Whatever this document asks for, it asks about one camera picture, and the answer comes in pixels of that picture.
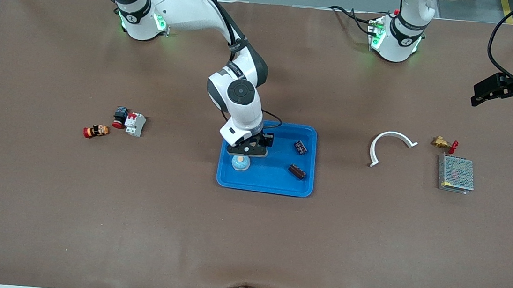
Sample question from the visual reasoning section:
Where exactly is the brown table mat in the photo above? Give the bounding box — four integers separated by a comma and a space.
0, 0, 513, 288

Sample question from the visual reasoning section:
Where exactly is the blue plastic tray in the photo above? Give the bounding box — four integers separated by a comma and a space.
215, 115, 320, 199

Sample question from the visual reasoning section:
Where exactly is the white curved pipe clamp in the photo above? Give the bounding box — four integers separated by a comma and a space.
368, 129, 419, 172

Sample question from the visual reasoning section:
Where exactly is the brass valve red handle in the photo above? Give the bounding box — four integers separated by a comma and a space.
431, 136, 460, 154

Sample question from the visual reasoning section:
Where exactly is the perforated metal power supply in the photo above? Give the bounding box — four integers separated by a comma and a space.
435, 152, 477, 196

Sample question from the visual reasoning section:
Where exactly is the black red emergency stop switch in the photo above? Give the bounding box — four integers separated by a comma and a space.
112, 106, 129, 130

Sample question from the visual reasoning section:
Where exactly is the red orange push button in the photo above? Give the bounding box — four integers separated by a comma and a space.
82, 123, 111, 141

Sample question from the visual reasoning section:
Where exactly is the black arm base cable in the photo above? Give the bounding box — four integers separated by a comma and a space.
327, 3, 380, 37

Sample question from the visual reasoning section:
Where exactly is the white red circuit breaker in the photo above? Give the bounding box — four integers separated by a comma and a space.
124, 112, 147, 138

